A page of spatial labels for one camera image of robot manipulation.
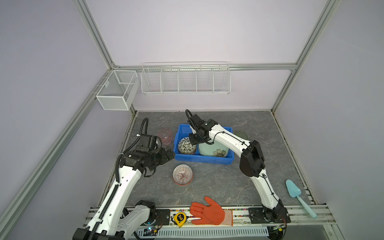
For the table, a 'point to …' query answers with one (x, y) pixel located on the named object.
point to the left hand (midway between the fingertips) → (168, 159)
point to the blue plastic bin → (184, 131)
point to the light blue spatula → (294, 191)
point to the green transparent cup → (241, 134)
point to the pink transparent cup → (166, 135)
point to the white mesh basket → (119, 90)
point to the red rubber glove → (212, 214)
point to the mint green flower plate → (217, 149)
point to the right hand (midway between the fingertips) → (193, 141)
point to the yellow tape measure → (179, 218)
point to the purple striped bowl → (182, 174)
